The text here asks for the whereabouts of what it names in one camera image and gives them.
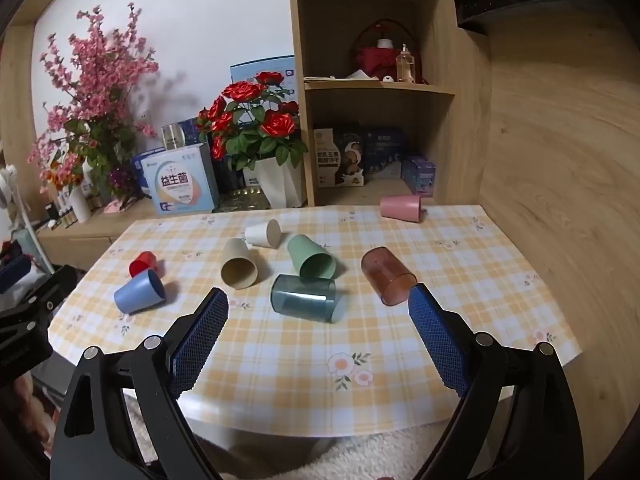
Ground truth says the white faceted vase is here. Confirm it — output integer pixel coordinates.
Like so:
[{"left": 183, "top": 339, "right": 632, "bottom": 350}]
[{"left": 250, "top": 156, "right": 307, "bottom": 210}]

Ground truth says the white and black snack box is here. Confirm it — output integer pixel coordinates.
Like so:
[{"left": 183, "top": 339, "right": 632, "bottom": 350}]
[{"left": 313, "top": 126, "right": 366, "bottom": 189}]

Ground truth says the pink blossom bouquet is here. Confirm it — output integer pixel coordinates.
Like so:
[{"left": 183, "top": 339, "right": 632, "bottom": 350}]
[{"left": 27, "top": 4, "right": 161, "bottom": 197}]

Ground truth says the stack of papers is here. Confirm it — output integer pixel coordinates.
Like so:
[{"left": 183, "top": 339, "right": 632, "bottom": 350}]
[{"left": 303, "top": 70, "right": 382, "bottom": 84}]

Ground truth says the beige cup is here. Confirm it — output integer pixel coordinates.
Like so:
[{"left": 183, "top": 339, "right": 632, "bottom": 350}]
[{"left": 220, "top": 238, "right": 260, "bottom": 291}]

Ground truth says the white and blue flat box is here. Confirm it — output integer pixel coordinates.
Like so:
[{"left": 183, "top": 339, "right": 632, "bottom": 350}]
[{"left": 230, "top": 55, "right": 296, "bottom": 111}]

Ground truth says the red rose plant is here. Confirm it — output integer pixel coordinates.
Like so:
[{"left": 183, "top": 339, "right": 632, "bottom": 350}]
[{"left": 196, "top": 71, "right": 309, "bottom": 172}]

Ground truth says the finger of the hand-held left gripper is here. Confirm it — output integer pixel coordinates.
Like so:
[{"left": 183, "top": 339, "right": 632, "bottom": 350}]
[
  {"left": 0, "top": 264, "right": 78, "bottom": 328},
  {"left": 0, "top": 254, "right": 31, "bottom": 295}
]

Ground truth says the brown transparent cup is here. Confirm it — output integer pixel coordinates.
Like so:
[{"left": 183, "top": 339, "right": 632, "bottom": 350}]
[{"left": 361, "top": 246, "right": 418, "bottom": 306}]

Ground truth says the dark blue box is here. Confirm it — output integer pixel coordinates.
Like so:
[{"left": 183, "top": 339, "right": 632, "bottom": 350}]
[{"left": 362, "top": 127, "right": 407, "bottom": 182}]

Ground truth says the white fan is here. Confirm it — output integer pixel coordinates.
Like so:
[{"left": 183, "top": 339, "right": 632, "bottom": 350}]
[{"left": 0, "top": 164, "right": 24, "bottom": 222}]

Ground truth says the teal transparent cup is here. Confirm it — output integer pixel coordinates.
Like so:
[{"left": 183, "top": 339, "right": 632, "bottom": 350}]
[{"left": 270, "top": 273, "right": 337, "bottom": 323}]

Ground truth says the white fluffy rug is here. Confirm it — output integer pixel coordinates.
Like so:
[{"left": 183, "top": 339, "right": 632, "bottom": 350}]
[{"left": 124, "top": 400, "right": 453, "bottom": 480}]

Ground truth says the blister pack tray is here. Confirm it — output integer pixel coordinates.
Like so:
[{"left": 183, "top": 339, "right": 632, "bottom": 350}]
[{"left": 218, "top": 187, "right": 269, "bottom": 211}]

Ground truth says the green cup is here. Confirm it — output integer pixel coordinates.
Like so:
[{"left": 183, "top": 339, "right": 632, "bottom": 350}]
[{"left": 286, "top": 234, "right": 335, "bottom": 279}]

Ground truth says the white cup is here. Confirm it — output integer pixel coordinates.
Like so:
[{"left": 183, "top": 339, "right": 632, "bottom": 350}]
[{"left": 244, "top": 219, "right": 282, "bottom": 250}]

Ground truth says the purple flower plant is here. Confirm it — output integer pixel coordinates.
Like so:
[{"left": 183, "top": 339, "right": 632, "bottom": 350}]
[{"left": 107, "top": 166, "right": 137, "bottom": 197}]

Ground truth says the purple box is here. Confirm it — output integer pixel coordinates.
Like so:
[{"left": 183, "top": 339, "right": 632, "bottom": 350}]
[{"left": 400, "top": 155, "right": 436, "bottom": 196}]

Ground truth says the red cup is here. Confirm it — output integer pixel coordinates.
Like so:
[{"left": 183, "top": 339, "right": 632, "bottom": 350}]
[{"left": 128, "top": 251, "right": 160, "bottom": 278}]

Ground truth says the row of small bottles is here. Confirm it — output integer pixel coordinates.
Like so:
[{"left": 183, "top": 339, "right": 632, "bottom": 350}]
[{"left": 39, "top": 199, "right": 76, "bottom": 230}]

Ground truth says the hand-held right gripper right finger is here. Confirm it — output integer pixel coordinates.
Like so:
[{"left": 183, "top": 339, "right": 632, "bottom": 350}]
[{"left": 407, "top": 282, "right": 586, "bottom": 480}]

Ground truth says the red basket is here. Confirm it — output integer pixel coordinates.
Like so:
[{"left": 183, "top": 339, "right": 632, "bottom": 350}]
[{"left": 354, "top": 19, "right": 427, "bottom": 85}]

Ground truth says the blue cup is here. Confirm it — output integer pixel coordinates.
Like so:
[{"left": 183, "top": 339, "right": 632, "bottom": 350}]
[{"left": 113, "top": 269, "right": 167, "bottom": 316}]

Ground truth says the white table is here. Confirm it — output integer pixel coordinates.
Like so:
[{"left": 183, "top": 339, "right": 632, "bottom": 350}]
[{"left": 190, "top": 417, "right": 453, "bottom": 461}]

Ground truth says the clear perfume bottle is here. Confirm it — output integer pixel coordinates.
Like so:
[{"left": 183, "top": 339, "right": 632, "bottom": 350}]
[{"left": 396, "top": 44, "right": 417, "bottom": 84}]

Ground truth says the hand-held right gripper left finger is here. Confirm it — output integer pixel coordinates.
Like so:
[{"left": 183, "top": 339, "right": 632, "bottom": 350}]
[{"left": 49, "top": 287, "right": 230, "bottom": 480}]

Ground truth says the glass jar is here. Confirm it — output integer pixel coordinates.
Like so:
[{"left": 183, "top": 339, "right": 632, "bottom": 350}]
[{"left": 161, "top": 122, "right": 187, "bottom": 151}]

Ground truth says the yellow checkered tablecloth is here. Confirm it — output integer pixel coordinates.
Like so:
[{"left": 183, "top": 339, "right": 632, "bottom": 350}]
[{"left": 50, "top": 204, "right": 584, "bottom": 437}]

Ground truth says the wooden shelf unit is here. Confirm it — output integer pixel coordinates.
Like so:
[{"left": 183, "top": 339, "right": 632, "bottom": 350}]
[{"left": 287, "top": 0, "right": 493, "bottom": 209}]

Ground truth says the pink cup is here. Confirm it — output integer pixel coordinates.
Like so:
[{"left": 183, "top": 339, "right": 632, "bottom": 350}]
[{"left": 379, "top": 195, "right": 423, "bottom": 223}]

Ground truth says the low wooden cabinet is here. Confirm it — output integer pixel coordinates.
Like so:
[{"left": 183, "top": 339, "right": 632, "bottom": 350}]
[{"left": 37, "top": 195, "right": 163, "bottom": 272}]

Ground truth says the white and blue carton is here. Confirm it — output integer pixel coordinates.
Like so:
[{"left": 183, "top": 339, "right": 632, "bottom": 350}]
[{"left": 132, "top": 142, "right": 220, "bottom": 217}]

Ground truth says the white bottle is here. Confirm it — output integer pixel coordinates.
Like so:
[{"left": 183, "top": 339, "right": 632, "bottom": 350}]
[{"left": 70, "top": 180, "right": 94, "bottom": 225}]

